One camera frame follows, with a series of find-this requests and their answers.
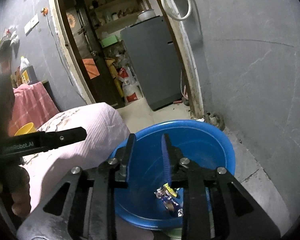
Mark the blue foil wrapper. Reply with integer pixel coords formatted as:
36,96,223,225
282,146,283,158
154,187,183,217

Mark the yellow snack packet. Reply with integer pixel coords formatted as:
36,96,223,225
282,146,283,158
163,183,178,198

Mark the person's left hand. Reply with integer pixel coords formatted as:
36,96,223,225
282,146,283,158
0,165,31,219

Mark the yellow plastic bowl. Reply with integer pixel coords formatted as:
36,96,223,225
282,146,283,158
14,122,37,136

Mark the pink checked towel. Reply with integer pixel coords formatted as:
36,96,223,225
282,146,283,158
8,82,59,136

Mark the blue plastic basin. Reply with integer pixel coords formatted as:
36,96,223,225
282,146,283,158
108,119,236,231

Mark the large oil jug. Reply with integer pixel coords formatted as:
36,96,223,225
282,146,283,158
19,56,38,85

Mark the pink floral table cloth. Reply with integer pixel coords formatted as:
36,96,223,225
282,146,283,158
22,101,153,240

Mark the red white sack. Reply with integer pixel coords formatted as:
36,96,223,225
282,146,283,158
117,67,143,103

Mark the green plastic box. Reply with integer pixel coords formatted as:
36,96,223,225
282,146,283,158
100,35,119,48

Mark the grey refrigerator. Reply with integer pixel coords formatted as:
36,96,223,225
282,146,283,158
121,16,182,111

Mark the metal pot on fridge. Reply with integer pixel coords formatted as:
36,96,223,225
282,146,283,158
138,9,156,22

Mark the wall shelf with packets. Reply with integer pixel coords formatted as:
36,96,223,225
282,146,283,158
0,25,20,55

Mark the white wall switch plate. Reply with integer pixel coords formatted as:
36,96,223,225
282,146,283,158
24,14,39,36

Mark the orange wall hook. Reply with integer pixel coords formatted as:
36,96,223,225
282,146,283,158
40,7,49,16

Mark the white hose loop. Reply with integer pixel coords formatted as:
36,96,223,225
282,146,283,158
160,0,193,22

